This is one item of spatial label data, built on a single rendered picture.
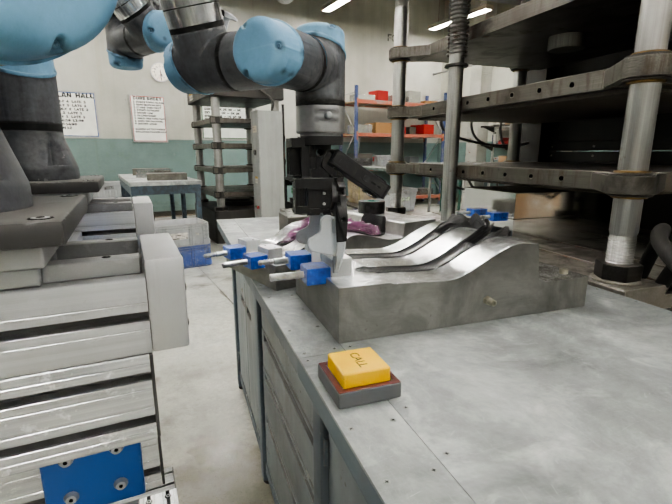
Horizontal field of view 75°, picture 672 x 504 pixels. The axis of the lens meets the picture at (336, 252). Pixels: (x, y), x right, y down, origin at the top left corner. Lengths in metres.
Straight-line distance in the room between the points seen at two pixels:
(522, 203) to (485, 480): 1.18
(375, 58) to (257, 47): 9.19
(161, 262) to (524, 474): 0.38
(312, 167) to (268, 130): 4.58
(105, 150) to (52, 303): 7.54
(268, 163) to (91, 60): 3.75
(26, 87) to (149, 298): 0.58
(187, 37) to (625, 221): 0.98
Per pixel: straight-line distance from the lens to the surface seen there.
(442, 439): 0.50
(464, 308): 0.77
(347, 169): 0.69
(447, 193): 1.76
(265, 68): 0.57
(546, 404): 0.59
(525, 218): 1.56
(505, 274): 0.80
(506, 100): 1.59
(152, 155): 8.00
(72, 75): 8.03
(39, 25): 0.33
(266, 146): 5.24
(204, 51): 0.66
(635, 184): 1.17
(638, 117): 1.19
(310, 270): 0.69
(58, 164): 0.94
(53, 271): 0.44
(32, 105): 0.93
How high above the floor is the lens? 1.09
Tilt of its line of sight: 13 degrees down
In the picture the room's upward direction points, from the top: straight up
